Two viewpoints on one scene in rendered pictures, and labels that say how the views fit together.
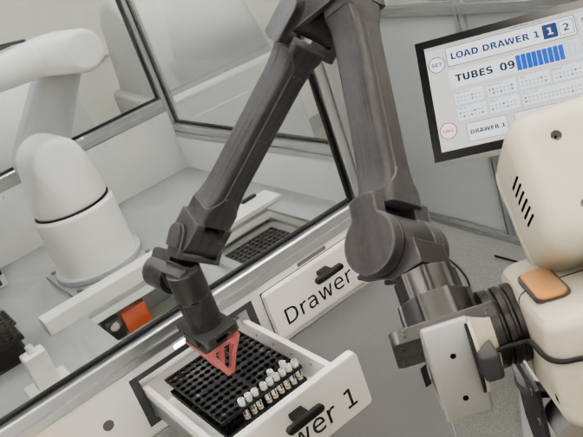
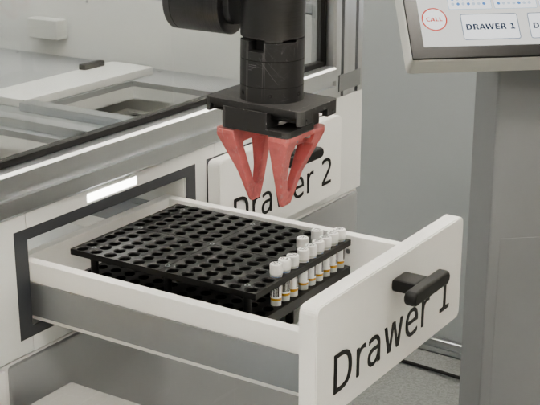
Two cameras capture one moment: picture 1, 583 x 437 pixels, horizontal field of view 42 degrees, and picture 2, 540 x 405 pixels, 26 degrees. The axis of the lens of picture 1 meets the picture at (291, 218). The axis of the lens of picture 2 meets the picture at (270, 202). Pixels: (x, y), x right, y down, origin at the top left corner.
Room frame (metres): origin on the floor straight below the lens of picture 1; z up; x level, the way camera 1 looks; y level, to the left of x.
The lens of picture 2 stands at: (0.20, 0.68, 1.30)
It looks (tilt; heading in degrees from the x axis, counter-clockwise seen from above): 18 degrees down; 332
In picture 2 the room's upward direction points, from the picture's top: straight up
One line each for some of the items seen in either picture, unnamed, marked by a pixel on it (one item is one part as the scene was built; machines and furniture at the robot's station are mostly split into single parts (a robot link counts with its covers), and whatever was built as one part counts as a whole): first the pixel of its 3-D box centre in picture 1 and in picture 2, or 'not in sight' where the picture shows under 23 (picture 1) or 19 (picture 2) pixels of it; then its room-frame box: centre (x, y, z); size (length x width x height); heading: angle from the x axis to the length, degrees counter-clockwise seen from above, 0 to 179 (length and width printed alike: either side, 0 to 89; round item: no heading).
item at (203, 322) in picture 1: (201, 314); (272, 76); (1.10, 0.19, 1.09); 0.10 x 0.07 x 0.07; 29
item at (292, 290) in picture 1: (323, 282); (279, 177); (1.46, -0.02, 0.87); 0.29 x 0.02 x 0.11; 119
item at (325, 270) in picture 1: (325, 272); (297, 156); (1.44, -0.03, 0.91); 0.07 x 0.04 x 0.01; 119
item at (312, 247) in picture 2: (272, 388); (310, 266); (1.13, 0.13, 0.89); 0.01 x 0.01 x 0.05
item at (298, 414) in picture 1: (301, 416); (415, 284); (1.01, 0.09, 0.91); 0.07 x 0.04 x 0.01; 119
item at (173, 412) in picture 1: (234, 386); (205, 276); (1.21, 0.21, 0.86); 0.40 x 0.26 x 0.06; 29
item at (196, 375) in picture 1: (236, 386); (212, 273); (1.21, 0.20, 0.87); 0.22 x 0.18 x 0.06; 29
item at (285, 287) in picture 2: (251, 404); (284, 281); (1.11, 0.17, 0.89); 0.01 x 0.01 x 0.05
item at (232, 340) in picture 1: (217, 348); (273, 153); (1.10, 0.19, 1.02); 0.07 x 0.07 x 0.09; 29
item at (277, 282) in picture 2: (260, 393); (297, 266); (1.12, 0.15, 0.90); 0.18 x 0.02 x 0.01; 119
